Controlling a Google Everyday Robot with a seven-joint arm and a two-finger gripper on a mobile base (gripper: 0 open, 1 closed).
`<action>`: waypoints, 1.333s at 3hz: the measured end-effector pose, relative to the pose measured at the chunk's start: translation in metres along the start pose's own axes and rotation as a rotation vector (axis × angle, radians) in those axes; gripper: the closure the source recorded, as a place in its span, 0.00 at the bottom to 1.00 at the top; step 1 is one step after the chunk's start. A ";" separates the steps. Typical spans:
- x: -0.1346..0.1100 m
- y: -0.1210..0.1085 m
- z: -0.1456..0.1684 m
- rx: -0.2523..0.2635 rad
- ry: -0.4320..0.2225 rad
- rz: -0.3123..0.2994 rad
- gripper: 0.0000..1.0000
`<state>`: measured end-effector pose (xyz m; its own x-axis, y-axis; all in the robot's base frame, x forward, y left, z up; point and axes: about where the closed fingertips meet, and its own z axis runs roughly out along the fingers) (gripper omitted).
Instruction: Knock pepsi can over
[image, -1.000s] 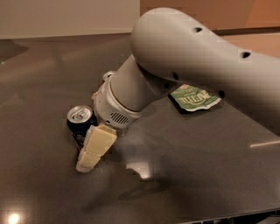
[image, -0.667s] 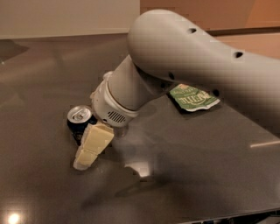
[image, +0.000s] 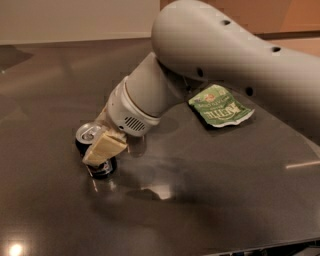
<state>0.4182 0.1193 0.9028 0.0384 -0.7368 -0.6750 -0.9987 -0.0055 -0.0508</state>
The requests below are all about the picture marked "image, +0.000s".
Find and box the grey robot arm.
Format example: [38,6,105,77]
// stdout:
[83,0,320,166]

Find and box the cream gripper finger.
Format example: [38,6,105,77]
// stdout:
[94,107,110,127]
[83,130,128,166]

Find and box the blue pepsi can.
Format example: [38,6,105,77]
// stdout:
[75,122,117,179]

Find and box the green chip bag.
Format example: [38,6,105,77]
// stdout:
[188,84,254,128]

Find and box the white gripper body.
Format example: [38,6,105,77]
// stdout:
[107,77,160,137]

